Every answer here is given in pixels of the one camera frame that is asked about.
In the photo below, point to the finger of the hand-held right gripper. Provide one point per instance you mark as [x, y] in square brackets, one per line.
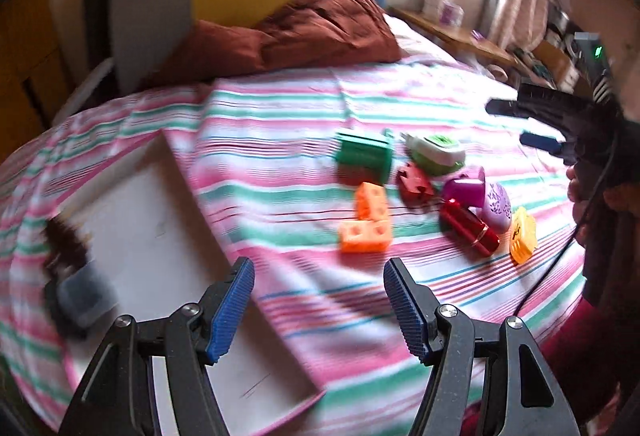
[542, 141]
[545, 104]

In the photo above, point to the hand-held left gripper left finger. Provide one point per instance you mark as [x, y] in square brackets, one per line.
[232, 301]

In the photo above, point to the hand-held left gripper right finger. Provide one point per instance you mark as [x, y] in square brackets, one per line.
[404, 303]

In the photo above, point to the purple oval case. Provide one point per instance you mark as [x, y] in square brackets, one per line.
[496, 206]

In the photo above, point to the orange cube blocks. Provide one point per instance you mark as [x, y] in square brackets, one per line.
[367, 221]

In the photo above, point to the magenta spool toy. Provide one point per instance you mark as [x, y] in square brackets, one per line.
[465, 188]

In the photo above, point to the white tray with pink edge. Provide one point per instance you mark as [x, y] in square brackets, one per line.
[160, 236]

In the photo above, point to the white and green plastic device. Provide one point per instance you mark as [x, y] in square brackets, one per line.
[437, 151]

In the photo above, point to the red puzzle piece block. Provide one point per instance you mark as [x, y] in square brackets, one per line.
[414, 183]

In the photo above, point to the green plastic spool block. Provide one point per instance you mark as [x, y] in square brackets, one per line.
[365, 156]

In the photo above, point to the person's right hand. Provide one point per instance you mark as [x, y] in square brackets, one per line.
[581, 206]

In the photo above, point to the small orange plastic piece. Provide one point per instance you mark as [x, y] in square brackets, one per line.
[522, 236]

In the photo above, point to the red metallic cylinder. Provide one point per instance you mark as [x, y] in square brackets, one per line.
[467, 226]

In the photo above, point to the wooden side table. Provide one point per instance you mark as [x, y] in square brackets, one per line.
[450, 34]

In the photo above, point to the purple box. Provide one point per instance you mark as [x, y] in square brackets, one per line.
[451, 13]

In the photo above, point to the dark brown fluted mold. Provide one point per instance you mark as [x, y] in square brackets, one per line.
[65, 246]

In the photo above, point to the striped bed sheet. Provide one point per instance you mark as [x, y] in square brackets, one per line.
[280, 126]

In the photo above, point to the person's red trousers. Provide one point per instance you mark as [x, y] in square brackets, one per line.
[590, 366]

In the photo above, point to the brown quilted duvet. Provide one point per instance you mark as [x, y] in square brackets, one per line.
[335, 19]

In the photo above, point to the brown pillow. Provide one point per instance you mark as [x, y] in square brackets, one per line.
[210, 49]

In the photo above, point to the grey headboard panel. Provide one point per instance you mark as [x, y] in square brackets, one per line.
[150, 21]

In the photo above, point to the wooden wardrobe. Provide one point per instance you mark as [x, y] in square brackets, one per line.
[30, 56]

